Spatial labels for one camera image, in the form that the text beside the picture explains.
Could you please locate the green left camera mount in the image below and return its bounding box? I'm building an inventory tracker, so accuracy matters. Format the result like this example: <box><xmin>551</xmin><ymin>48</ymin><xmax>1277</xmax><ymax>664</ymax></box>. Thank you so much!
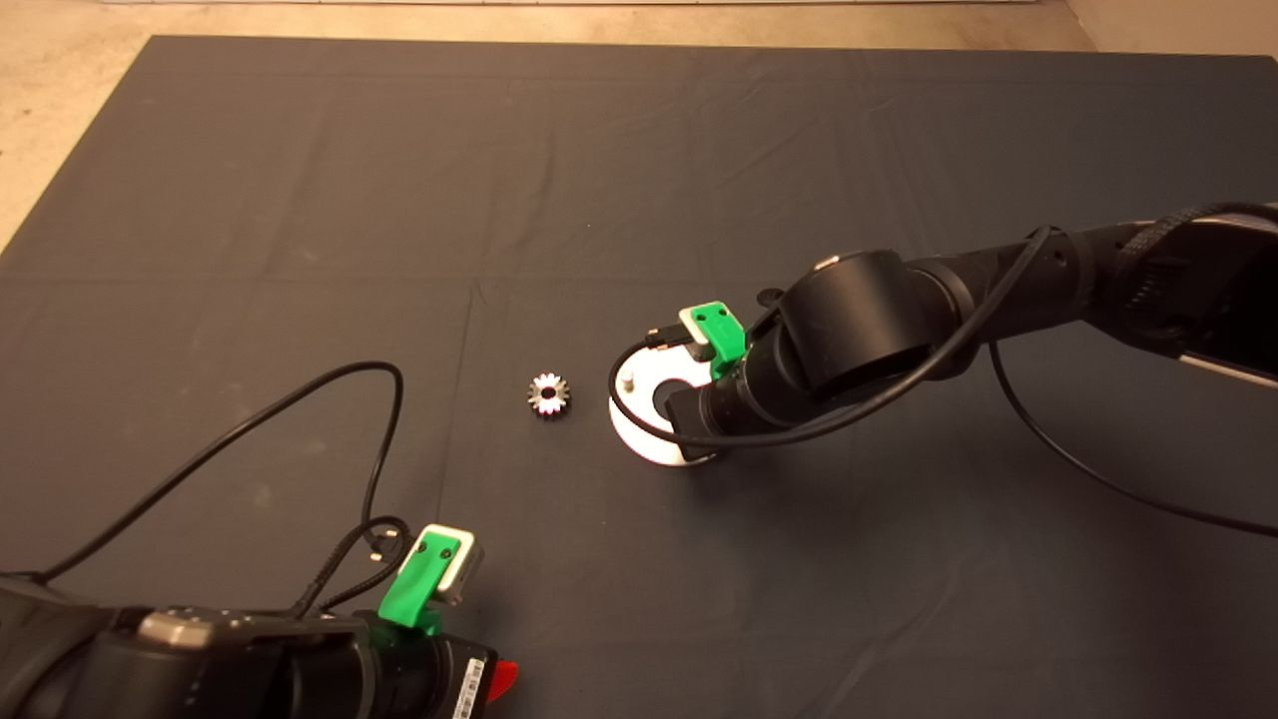
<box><xmin>377</xmin><ymin>532</ymin><xmax>462</xmax><ymax>632</ymax></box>

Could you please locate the thin black left cable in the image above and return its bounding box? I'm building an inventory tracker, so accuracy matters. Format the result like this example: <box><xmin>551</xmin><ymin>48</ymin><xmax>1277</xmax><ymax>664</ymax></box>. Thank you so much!
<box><xmin>0</xmin><ymin>361</ymin><xmax>405</xmax><ymax>590</ymax></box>

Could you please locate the shiny steel planetary gear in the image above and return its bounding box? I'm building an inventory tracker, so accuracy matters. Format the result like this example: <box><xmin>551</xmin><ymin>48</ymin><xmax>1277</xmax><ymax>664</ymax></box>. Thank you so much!
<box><xmin>527</xmin><ymin>373</ymin><xmax>572</xmax><ymax>419</ymax></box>

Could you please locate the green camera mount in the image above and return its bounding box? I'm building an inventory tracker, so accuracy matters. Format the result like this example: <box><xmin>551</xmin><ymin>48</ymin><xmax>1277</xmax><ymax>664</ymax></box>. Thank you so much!
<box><xmin>694</xmin><ymin>302</ymin><xmax>748</xmax><ymax>380</ymax></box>
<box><xmin>377</xmin><ymin>532</ymin><xmax>462</xmax><ymax>632</ymax></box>

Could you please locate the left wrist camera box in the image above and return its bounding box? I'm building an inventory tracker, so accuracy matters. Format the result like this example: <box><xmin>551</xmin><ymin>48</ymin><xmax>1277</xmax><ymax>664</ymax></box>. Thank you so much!
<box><xmin>429</xmin><ymin>524</ymin><xmax>485</xmax><ymax>606</ymax></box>

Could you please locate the braided black left cable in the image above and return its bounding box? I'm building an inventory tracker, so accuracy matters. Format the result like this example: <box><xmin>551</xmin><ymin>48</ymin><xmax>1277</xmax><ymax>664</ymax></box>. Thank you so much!
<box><xmin>295</xmin><ymin>515</ymin><xmax>410</xmax><ymax>615</ymax></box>

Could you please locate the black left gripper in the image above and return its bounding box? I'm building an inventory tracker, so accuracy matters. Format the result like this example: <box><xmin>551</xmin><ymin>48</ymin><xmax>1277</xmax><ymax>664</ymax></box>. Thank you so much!
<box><xmin>361</xmin><ymin>621</ymin><xmax>521</xmax><ymax>719</ymax></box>

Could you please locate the green right camera mount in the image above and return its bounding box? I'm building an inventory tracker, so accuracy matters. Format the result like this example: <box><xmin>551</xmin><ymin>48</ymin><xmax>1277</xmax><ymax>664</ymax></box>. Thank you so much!
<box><xmin>694</xmin><ymin>302</ymin><xmax>748</xmax><ymax>380</ymax></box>

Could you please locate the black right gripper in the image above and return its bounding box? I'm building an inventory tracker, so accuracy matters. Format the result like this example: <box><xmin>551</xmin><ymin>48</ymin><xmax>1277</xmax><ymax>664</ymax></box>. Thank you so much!
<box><xmin>664</xmin><ymin>340</ymin><xmax>802</xmax><ymax>446</ymax></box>

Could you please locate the black right camera cable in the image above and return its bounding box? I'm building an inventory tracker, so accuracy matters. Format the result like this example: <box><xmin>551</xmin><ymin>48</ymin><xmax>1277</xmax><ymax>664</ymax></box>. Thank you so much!
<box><xmin>607</xmin><ymin>203</ymin><xmax>1278</xmax><ymax>537</ymax></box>

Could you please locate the round metal carrier plate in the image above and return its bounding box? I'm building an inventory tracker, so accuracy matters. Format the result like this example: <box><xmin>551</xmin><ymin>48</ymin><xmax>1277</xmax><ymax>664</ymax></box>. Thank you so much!
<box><xmin>609</xmin><ymin>338</ymin><xmax>720</xmax><ymax>467</ymax></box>

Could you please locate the dark grey table cloth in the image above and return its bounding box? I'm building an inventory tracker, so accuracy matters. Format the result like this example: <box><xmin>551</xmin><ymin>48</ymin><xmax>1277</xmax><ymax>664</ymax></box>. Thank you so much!
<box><xmin>0</xmin><ymin>37</ymin><xmax>1278</xmax><ymax>719</ymax></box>

